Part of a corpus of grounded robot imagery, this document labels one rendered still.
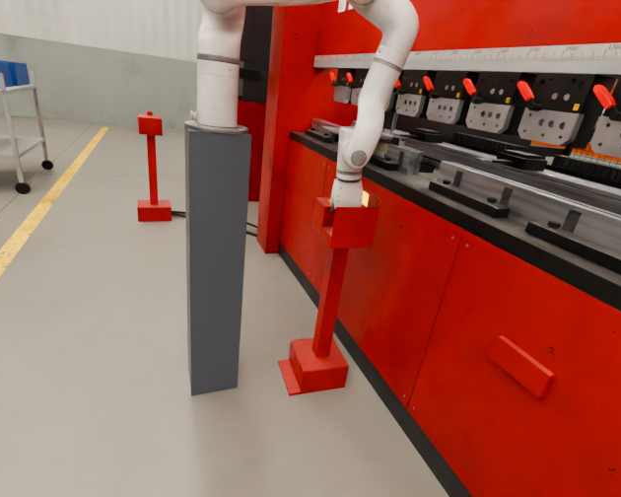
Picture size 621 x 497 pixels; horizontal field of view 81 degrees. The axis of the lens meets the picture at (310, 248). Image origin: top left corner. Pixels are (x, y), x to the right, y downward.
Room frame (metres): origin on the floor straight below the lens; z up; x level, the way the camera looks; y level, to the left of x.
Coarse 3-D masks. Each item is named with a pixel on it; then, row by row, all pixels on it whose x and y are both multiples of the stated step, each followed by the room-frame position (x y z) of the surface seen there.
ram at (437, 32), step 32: (416, 0) 1.65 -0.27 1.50; (448, 0) 1.48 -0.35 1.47; (480, 0) 1.35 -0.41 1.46; (512, 0) 1.24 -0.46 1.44; (544, 0) 1.14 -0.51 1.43; (576, 0) 1.07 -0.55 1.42; (608, 0) 0.99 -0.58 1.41; (320, 32) 2.45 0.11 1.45; (352, 32) 2.09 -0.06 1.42; (448, 32) 1.45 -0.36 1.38; (480, 32) 1.32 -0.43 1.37; (512, 32) 1.21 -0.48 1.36; (544, 32) 1.12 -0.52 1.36; (576, 32) 1.04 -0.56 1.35; (608, 32) 0.97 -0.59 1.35; (320, 64) 2.40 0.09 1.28; (352, 64) 2.04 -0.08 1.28; (416, 64) 1.57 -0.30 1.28; (448, 64) 1.41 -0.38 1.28; (480, 64) 1.28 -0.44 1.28; (512, 64) 1.18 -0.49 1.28; (544, 64) 1.09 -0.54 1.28; (576, 64) 1.01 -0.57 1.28; (608, 64) 0.95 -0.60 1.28
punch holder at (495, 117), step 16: (480, 80) 1.27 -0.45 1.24; (496, 80) 1.21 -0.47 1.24; (512, 80) 1.16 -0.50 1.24; (528, 80) 1.16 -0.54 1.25; (480, 96) 1.25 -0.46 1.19; (496, 96) 1.20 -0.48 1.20; (512, 96) 1.15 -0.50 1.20; (480, 112) 1.23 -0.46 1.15; (496, 112) 1.17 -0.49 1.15; (512, 112) 1.15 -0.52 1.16; (480, 128) 1.21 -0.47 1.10; (496, 128) 1.16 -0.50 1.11; (512, 128) 1.16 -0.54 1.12
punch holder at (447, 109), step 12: (444, 72) 1.42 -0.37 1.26; (456, 72) 1.37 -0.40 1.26; (468, 72) 1.32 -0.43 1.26; (444, 84) 1.41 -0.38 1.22; (456, 84) 1.35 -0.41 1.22; (444, 96) 1.40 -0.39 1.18; (468, 96) 1.33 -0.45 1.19; (432, 108) 1.43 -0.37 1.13; (444, 108) 1.38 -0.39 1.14; (456, 108) 1.32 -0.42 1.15; (468, 108) 1.35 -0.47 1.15; (444, 120) 1.36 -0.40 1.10; (456, 120) 1.33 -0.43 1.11
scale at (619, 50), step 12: (480, 48) 1.30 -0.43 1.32; (492, 48) 1.26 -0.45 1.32; (504, 48) 1.22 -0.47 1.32; (516, 48) 1.18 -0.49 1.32; (528, 48) 1.14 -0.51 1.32; (540, 48) 1.11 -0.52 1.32; (552, 48) 1.08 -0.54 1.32; (564, 48) 1.05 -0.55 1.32; (576, 48) 1.02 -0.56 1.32; (588, 48) 1.00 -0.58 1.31; (600, 48) 0.97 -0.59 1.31; (612, 48) 0.95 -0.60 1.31; (324, 60) 2.35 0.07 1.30; (336, 60) 2.21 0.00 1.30; (348, 60) 2.09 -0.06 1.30; (360, 60) 1.97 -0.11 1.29; (372, 60) 1.87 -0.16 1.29; (408, 60) 1.62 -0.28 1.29; (420, 60) 1.56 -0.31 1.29; (432, 60) 1.49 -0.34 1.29
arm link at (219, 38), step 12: (204, 12) 1.21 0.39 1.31; (228, 12) 1.16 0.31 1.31; (240, 12) 1.21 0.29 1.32; (204, 24) 1.18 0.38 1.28; (216, 24) 1.18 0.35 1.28; (228, 24) 1.19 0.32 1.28; (240, 24) 1.21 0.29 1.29; (204, 36) 1.12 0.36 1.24; (216, 36) 1.11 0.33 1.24; (228, 36) 1.13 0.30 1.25; (240, 36) 1.18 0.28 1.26; (204, 48) 1.11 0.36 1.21; (216, 48) 1.11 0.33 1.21; (228, 48) 1.12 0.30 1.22; (240, 48) 1.17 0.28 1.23; (216, 60) 1.11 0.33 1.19; (228, 60) 1.12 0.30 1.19
